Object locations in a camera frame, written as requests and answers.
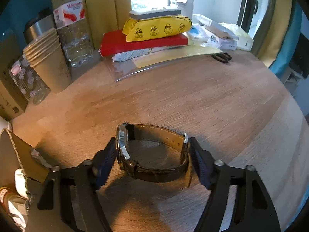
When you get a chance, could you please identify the brown leather wristwatch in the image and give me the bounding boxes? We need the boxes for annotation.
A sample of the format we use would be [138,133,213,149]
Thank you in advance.
[116,122,193,187]

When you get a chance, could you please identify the brown cardboard box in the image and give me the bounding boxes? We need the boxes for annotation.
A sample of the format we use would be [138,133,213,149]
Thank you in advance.
[1,128,66,231]

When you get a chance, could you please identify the white earbuds case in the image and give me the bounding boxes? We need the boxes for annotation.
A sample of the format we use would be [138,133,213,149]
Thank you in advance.
[15,169,29,199]

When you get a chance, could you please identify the clear plastic sheet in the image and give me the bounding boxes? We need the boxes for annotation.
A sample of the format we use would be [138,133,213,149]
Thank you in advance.
[103,53,184,82]

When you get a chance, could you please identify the patterned glass jar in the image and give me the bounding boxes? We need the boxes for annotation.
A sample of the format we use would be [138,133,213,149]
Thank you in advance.
[9,55,50,105]

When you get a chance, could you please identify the red gold tin can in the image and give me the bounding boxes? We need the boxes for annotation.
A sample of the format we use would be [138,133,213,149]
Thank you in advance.
[1,187,28,231]

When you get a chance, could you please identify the brown cardboard lamp package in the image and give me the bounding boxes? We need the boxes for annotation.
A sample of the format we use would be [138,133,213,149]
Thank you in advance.
[0,38,29,122]

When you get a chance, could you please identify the black scissors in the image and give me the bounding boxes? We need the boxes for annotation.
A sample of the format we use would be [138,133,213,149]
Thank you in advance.
[212,52,232,63]

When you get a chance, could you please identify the yellow envelope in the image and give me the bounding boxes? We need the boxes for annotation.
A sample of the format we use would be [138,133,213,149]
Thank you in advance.
[132,45,222,69]

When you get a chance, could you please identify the red book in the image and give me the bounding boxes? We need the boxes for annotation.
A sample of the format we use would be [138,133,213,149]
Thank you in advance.
[98,30,188,57]

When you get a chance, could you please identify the stack of paper cups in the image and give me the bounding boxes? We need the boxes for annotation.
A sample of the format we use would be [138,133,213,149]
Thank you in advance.
[23,28,71,94]

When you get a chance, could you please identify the white paper boxes pile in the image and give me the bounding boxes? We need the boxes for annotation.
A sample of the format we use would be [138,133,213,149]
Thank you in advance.
[187,14,254,51]

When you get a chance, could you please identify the yellow tissue pack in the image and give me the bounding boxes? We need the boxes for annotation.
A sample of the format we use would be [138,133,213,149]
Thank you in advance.
[122,15,192,42]

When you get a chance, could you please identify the black monitor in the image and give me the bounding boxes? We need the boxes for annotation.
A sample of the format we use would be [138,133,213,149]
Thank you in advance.
[289,33,309,79]

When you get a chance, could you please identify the grey white flat box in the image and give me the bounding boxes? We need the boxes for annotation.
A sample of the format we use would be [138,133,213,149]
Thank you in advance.
[129,7,181,20]

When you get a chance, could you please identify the steel thermos mug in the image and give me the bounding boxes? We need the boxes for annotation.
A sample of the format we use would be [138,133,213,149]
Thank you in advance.
[23,7,55,44]

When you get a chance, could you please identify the clear plastic water bottle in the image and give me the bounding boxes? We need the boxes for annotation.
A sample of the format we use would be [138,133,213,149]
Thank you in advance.
[53,0,93,68]

